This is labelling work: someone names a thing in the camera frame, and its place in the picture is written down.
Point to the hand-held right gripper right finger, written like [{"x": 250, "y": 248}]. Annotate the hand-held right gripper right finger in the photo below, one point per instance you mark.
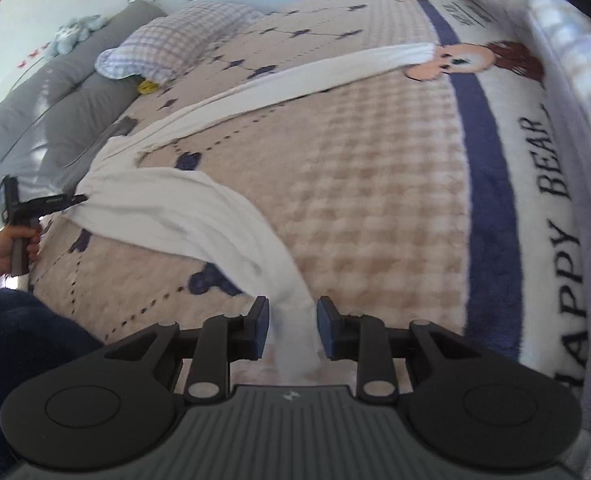
[{"x": 325, "y": 330}]

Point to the blue plush toy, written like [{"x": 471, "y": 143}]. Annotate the blue plush toy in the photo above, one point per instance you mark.
[{"x": 73, "y": 35}]

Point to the person's leg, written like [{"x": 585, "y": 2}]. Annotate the person's leg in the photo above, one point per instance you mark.
[{"x": 15, "y": 340}]

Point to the purple plaid pillow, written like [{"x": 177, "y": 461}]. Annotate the purple plaid pillow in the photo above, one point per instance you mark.
[{"x": 185, "y": 35}]

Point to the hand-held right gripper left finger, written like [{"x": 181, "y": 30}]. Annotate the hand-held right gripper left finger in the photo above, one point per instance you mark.
[{"x": 263, "y": 327}]

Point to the purple folded quilt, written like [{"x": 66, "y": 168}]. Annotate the purple folded quilt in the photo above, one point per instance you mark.
[{"x": 575, "y": 60}]

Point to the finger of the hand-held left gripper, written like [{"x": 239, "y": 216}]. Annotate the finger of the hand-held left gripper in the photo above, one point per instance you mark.
[{"x": 63, "y": 202}]

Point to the yellow cloth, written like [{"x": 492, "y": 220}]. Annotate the yellow cloth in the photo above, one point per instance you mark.
[{"x": 147, "y": 87}]

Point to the white long-sleeve shirt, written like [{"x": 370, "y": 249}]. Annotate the white long-sleeve shirt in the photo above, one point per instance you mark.
[{"x": 175, "y": 215}]

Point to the grey padded headboard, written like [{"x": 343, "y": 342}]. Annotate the grey padded headboard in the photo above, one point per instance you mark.
[{"x": 35, "y": 105}]

